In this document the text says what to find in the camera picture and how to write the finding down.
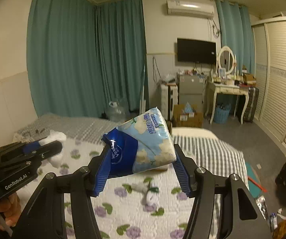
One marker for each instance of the floral quilted blanket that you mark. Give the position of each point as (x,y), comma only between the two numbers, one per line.
(118,209)

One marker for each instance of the teal curtain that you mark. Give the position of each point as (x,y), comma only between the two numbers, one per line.
(81,56)
(236,32)

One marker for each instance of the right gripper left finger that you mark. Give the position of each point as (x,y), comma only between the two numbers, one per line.
(43,215)

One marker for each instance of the white dressing table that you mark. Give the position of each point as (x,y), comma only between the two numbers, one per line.
(232,92)

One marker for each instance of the black wall television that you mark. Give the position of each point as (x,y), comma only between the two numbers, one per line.
(196,51)

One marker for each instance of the blue white tissue pack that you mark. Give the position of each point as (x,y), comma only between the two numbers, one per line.
(140,144)

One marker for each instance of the white oval vanity mirror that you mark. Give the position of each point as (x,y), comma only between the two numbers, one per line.
(226,61)

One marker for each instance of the blue laundry basket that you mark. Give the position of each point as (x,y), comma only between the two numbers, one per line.
(221,113)

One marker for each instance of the person's left hand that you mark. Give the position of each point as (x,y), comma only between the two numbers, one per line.
(10,207)

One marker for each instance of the white air conditioner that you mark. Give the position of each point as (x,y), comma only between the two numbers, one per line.
(192,9)

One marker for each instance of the white floor mop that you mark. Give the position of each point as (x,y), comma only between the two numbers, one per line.
(142,99)

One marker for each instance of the white flower plush toy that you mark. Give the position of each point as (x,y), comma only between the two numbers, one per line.
(149,193)

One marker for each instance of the white suitcase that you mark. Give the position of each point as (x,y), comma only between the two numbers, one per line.
(168,99)

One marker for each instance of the grey checked bed sheet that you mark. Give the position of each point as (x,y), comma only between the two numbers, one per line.
(201,145)

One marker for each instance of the dark striped suitcase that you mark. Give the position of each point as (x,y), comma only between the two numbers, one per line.
(253,93)

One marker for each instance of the teal curtain right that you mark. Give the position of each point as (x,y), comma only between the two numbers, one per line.
(236,32)

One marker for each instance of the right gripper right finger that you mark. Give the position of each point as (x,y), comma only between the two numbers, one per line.
(239,215)

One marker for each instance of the white louvred wardrobe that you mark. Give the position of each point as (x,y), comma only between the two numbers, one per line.
(269,37)

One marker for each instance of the clear water jug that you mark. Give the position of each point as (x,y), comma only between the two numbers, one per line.
(115,112)

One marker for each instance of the teal curtain left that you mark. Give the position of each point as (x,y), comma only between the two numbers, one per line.
(81,56)

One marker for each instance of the grey mini fridge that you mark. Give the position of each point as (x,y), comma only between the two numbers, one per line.
(191,90)

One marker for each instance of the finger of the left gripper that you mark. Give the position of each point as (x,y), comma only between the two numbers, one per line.
(48,150)
(31,147)

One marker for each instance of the cardboard box on floor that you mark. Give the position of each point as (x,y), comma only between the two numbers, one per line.
(187,119)

